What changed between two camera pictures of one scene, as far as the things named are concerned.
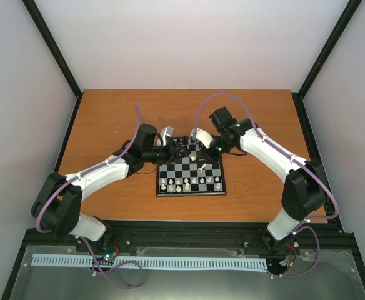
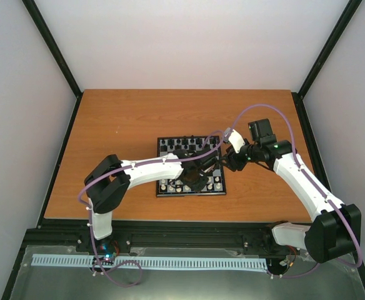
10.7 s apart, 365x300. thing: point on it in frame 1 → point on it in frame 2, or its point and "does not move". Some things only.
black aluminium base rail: [321, 232] does not move
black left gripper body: [163, 157] → [194, 184]
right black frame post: [298, 97] does not move
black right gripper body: [215, 157] → [233, 159]
